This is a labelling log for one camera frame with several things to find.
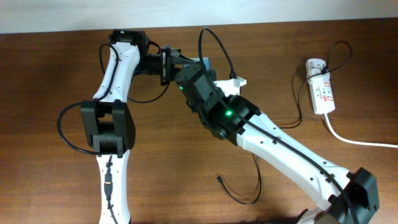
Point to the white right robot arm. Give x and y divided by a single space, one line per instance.
340 196

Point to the blue smartphone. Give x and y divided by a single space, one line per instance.
206 62

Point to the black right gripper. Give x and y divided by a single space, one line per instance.
194 103

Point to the white power strip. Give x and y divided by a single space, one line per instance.
320 86

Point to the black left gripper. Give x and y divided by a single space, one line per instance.
168 58

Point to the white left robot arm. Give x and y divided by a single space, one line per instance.
107 121

